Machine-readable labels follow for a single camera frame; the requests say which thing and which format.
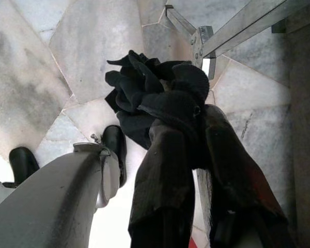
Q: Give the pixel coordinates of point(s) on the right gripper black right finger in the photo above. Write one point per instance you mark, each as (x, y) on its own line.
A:
(237, 193)

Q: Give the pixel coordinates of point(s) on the robot black left foot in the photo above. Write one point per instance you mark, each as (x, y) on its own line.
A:
(23, 162)

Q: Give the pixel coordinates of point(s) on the robot black right foot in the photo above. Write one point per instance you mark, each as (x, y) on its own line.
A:
(115, 144)

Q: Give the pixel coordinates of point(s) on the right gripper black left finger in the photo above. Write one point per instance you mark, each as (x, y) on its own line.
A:
(162, 193)

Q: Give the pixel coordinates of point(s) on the silver metal clothes rack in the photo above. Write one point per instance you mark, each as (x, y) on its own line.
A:
(248, 23)

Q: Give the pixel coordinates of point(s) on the robot black foot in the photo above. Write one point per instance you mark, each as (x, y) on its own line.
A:
(23, 162)
(115, 144)

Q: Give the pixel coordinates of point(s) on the dark grey fabric sofa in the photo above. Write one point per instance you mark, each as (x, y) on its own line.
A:
(307, 129)

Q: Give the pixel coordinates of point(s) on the black sweater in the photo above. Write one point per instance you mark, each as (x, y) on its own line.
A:
(139, 85)

